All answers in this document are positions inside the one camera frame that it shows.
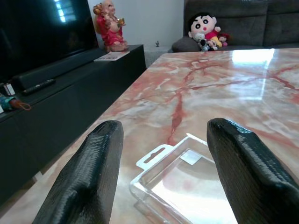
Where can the small white black plush toy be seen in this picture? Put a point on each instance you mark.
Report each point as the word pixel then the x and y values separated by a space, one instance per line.
pixel 204 43

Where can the black flat screen television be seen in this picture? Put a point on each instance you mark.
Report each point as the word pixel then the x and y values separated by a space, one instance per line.
pixel 35 35

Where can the dark grey cushion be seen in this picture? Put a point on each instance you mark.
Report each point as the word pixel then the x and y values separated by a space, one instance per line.
pixel 184 44

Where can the small red-haired doll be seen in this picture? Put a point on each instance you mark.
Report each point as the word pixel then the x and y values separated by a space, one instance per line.
pixel 223 38

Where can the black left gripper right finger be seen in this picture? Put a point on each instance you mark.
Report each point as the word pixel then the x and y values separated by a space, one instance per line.
pixel 247 177

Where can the black soundbar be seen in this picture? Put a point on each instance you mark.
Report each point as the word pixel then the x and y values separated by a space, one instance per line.
pixel 58 67

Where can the black-haired boy plush doll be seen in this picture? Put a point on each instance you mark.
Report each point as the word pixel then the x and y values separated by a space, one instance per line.
pixel 203 23

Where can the black remote control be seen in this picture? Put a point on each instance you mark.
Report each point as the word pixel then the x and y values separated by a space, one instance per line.
pixel 38 86

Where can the black low television cabinet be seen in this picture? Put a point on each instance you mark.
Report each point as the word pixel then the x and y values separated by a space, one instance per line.
pixel 70 105

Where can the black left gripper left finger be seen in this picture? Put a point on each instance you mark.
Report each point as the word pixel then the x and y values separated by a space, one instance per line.
pixel 88 177

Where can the small dark figurine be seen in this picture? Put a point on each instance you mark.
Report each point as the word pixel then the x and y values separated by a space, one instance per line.
pixel 158 44

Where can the white printed booklet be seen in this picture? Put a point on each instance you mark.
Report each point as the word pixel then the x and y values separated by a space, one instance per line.
pixel 111 56

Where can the small red white box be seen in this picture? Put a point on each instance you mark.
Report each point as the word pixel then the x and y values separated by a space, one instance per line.
pixel 9 89

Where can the clear plastic blister pack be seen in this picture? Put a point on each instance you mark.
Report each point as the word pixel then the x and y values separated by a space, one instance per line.
pixel 182 186

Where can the red laughing Buddha statue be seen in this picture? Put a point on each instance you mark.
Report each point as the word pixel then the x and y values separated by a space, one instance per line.
pixel 112 35

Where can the dark grey fabric sofa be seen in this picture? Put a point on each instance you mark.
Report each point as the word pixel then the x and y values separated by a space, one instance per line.
pixel 257 23

